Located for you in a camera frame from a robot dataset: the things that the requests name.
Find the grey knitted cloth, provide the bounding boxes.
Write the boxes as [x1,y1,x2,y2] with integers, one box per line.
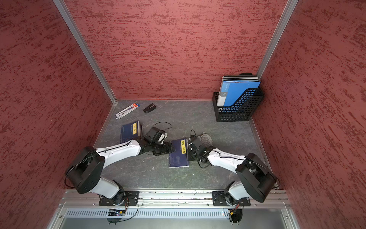
[199,133,213,148]

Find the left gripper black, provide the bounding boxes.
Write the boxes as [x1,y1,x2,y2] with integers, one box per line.
[150,141,176,156]

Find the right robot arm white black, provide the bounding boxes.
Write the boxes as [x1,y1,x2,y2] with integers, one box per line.
[187,135,278,206]

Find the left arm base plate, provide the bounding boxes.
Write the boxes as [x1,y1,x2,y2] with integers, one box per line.
[99,191,140,207]

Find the blue book Tang poems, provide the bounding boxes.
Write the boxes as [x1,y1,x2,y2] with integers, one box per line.
[169,138,190,168]

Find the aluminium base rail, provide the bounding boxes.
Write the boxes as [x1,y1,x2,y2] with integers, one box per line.
[48,189,300,229]

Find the black mesh file holder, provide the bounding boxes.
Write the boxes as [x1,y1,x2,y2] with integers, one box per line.
[212,88,264,122]

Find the blue book Zhuangzi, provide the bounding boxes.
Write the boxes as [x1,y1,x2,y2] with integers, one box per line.
[120,121,143,144]

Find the blue folder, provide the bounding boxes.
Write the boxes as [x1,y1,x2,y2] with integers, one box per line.
[217,80,261,107]

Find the black stapler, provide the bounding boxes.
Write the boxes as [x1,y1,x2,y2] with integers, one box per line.
[143,103,156,114]

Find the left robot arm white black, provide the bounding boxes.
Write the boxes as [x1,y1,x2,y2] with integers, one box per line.
[64,127,175,206]

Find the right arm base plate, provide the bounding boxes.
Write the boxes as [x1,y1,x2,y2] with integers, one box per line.
[212,191,251,207]

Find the white red pen package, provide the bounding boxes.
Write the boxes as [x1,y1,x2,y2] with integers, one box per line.
[115,103,140,120]

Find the dark folders behind blue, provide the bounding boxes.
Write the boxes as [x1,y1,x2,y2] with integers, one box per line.
[223,73,259,82]

